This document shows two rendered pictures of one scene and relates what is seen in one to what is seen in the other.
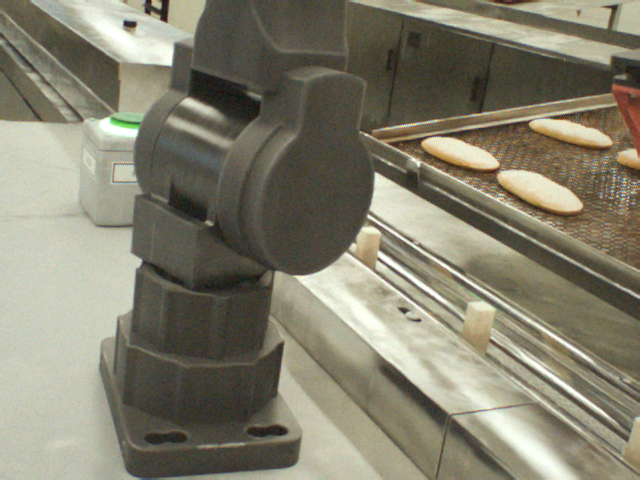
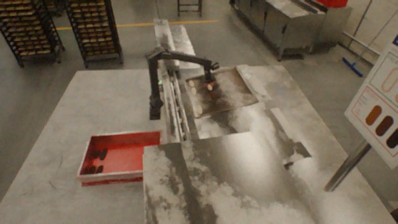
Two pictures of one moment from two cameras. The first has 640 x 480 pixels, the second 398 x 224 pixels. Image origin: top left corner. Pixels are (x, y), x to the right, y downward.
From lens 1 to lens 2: 1.34 m
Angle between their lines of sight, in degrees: 27
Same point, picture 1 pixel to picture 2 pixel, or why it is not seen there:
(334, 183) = (160, 103)
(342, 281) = (169, 103)
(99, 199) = not seen: hidden behind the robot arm
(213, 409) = (154, 116)
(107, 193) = not seen: hidden behind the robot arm
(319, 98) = (157, 99)
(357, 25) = not seen: outside the picture
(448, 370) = (170, 114)
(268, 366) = (158, 113)
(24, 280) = (147, 100)
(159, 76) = (165, 67)
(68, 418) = (147, 115)
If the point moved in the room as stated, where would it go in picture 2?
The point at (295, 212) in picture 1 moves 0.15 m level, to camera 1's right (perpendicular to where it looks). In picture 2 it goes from (157, 106) to (176, 110)
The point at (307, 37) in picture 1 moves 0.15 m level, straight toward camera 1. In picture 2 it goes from (156, 95) to (147, 109)
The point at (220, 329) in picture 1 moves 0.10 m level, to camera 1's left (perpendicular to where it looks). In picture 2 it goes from (153, 111) to (142, 108)
